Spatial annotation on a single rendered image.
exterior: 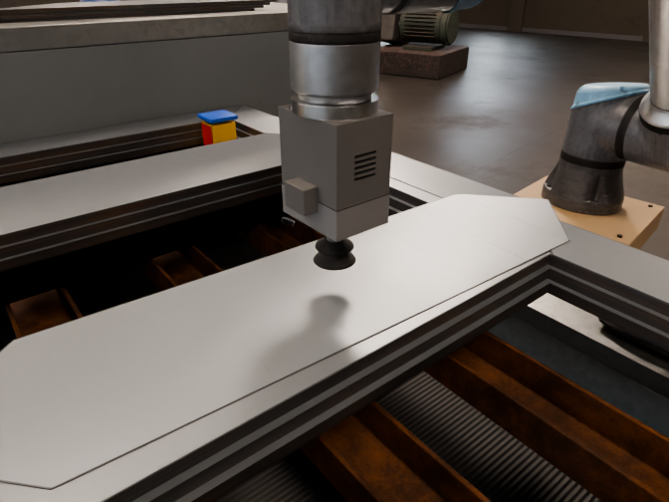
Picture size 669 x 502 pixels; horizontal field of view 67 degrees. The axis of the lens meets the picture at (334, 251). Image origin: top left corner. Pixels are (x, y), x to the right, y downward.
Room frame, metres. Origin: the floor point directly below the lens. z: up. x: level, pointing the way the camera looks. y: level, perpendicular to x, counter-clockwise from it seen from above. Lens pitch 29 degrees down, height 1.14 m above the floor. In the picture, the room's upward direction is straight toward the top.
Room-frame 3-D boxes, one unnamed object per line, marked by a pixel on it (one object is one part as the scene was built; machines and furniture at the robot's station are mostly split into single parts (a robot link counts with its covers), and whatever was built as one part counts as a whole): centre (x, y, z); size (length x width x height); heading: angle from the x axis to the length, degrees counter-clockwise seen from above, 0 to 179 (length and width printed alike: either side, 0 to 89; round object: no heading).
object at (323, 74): (0.44, 0.00, 1.07); 0.08 x 0.08 x 0.05
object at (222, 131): (1.02, 0.24, 0.78); 0.05 x 0.05 x 0.19; 38
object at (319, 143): (0.44, 0.01, 0.99); 0.10 x 0.09 x 0.16; 129
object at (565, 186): (0.95, -0.50, 0.78); 0.15 x 0.15 x 0.10
